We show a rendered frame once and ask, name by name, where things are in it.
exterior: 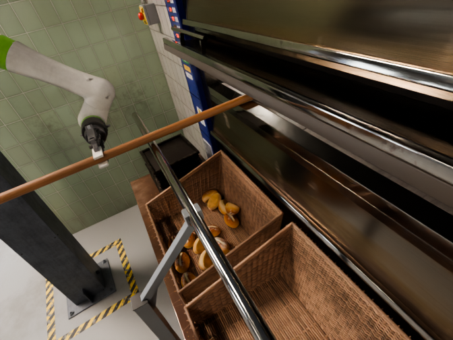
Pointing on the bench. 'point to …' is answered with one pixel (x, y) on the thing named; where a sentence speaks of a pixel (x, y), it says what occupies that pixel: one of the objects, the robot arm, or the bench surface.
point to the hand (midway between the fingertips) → (100, 157)
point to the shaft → (119, 150)
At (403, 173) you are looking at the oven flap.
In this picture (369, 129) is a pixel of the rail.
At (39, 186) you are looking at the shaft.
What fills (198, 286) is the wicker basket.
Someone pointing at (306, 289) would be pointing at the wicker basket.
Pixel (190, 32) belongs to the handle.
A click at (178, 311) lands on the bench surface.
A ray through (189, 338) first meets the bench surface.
